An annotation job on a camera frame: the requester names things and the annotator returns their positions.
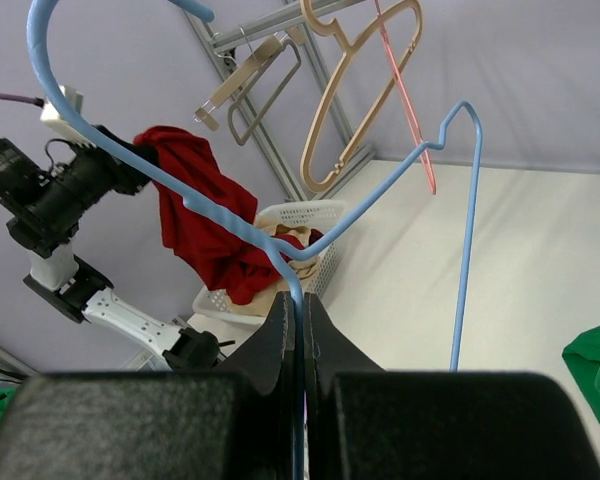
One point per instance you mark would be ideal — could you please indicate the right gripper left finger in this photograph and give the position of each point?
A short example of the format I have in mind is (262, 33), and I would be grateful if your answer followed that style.
(235, 421)

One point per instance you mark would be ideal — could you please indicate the blue wire hanger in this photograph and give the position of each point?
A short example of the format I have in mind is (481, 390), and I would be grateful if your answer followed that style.
(38, 19)

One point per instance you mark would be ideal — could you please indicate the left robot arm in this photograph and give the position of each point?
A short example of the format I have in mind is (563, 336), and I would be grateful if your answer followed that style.
(46, 207)

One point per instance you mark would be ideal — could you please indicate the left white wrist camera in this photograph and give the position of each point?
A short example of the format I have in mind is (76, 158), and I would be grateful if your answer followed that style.
(51, 117)

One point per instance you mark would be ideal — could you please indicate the aluminium frame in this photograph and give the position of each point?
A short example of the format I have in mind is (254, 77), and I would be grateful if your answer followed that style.
(281, 136)

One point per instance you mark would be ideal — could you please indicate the green t shirt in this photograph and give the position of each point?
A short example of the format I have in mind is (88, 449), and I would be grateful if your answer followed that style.
(582, 358)

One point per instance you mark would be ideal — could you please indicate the red t shirt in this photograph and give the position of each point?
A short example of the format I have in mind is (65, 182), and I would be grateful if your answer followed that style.
(221, 259)

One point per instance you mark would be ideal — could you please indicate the beige wooden hanger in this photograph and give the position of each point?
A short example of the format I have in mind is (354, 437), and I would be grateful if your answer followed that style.
(362, 80)

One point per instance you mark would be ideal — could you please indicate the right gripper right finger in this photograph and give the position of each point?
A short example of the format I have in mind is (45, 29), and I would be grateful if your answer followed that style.
(364, 422)

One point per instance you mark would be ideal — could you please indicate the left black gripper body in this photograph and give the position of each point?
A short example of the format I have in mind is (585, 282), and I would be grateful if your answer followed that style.
(94, 172)

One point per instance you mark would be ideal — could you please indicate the pink wire hanger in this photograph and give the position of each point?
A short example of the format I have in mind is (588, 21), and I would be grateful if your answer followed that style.
(408, 108)

